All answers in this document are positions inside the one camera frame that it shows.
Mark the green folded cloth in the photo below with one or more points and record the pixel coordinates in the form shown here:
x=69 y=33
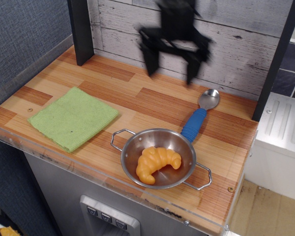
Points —
x=73 y=119

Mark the black right frame post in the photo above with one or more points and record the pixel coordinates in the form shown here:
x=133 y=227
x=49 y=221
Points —
x=276 y=62

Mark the yellow toy at corner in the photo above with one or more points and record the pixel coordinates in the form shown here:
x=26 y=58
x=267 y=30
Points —
x=8 y=231

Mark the silver button control panel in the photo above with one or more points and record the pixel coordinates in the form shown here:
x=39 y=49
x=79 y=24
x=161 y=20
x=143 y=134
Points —
x=104 y=220

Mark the steel two-handled bowl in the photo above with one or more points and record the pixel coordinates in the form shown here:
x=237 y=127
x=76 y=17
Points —
x=166 y=177

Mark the black frame post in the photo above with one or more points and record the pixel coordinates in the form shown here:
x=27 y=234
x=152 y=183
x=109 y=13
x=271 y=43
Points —
x=81 y=30
x=276 y=62

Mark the blue handled metal spoon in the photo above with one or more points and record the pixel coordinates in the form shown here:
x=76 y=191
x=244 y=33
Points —
x=208 y=100

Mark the orange plastic croissant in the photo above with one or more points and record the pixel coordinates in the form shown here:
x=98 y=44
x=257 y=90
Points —
x=153 y=159

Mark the white ribbed side cabinet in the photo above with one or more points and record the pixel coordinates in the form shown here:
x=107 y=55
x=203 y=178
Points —
x=271 y=163

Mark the grey toy kitchen cabinet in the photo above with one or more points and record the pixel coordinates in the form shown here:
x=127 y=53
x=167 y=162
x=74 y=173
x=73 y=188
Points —
x=62 y=190

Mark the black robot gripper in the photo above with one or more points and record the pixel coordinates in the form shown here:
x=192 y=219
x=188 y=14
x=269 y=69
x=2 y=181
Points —
x=177 y=24

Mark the black left frame post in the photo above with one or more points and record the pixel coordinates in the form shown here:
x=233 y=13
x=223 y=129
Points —
x=81 y=30

